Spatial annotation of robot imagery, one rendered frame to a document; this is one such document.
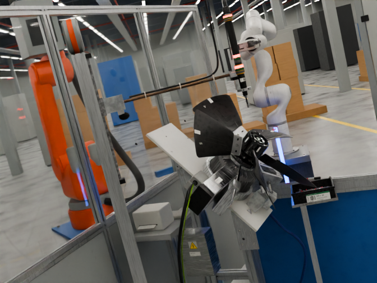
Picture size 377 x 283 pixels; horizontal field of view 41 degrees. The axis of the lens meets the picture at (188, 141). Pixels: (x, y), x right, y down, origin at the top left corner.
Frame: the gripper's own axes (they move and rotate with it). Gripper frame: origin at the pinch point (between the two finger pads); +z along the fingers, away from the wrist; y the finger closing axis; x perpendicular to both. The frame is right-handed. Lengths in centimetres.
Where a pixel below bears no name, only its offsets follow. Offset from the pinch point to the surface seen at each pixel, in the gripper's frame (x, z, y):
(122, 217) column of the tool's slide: -64, 54, 57
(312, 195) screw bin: -81, -2, -19
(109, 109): -14, 50, 51
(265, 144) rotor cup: -47, 18, -7
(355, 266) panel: -132, -26, -28
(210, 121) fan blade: -29.3, 37.3, 8.8
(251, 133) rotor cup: -40.9, 19.3, -2.1
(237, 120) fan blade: -34.5, 11.9, 6.0
